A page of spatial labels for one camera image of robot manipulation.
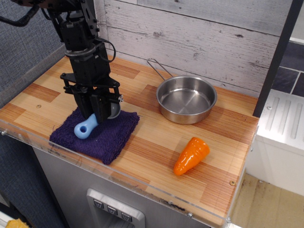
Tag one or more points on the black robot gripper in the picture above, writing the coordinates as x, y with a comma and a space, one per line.
91, 77

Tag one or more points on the dark blue folded towel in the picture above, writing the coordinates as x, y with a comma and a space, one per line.
105, 142

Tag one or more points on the silver dispenser button panel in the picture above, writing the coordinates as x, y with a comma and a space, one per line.
108, 212

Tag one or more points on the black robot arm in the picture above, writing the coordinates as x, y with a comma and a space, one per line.
73, 20

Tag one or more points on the yellow object at corner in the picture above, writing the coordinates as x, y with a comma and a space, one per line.
16, 223

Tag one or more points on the stainless steel pot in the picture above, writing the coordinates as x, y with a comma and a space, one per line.
186, 99

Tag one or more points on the dark vertical post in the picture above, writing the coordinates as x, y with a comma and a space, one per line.
278, 55

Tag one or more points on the white toy sink unit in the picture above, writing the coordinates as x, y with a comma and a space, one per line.
277, 152

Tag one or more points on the blue spoon with grey bowl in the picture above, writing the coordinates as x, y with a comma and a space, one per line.
83, 130

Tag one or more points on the orange plastic carrot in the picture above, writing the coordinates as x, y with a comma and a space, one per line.
194, 152

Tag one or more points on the grey toy cabinet front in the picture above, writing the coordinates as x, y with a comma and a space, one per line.
70, 183

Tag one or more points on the clear acrylic table edge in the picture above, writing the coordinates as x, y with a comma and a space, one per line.
190, 210

